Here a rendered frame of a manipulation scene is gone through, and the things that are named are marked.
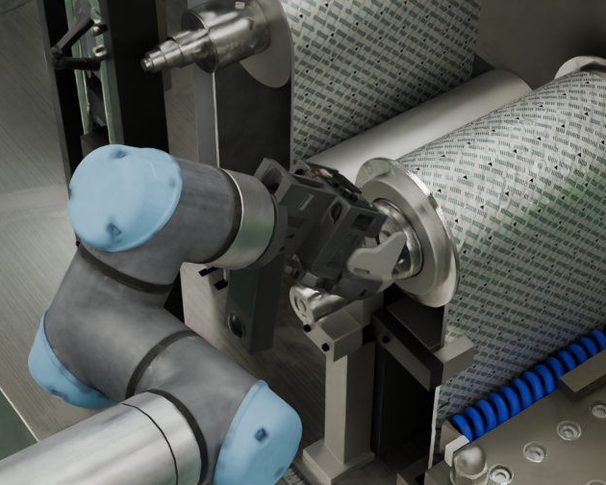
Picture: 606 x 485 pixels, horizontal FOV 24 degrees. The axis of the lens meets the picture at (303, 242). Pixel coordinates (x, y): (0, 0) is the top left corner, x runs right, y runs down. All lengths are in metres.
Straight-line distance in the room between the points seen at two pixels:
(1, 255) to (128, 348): 0.80
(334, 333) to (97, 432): 0.48
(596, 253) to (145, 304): 0.55
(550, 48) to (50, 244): 0.66
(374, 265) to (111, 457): 0.39
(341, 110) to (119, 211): 0.48
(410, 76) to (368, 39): 0.09
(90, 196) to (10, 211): 0.84
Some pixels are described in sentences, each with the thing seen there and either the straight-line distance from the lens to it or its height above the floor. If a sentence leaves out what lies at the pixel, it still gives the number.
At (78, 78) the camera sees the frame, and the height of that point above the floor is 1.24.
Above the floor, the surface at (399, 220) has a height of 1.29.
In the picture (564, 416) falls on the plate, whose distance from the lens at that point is 1.43.
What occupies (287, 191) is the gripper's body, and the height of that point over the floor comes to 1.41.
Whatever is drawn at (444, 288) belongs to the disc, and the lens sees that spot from 1.25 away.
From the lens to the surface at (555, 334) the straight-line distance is 1.46.
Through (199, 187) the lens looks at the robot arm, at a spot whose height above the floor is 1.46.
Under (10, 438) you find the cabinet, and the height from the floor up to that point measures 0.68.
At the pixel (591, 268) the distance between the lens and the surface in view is 1.42.
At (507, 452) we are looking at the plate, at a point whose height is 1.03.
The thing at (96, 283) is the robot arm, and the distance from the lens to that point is 1.01.
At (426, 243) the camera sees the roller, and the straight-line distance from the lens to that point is 1.23.
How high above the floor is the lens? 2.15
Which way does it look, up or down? 45 degrees down
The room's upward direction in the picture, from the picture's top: straight up
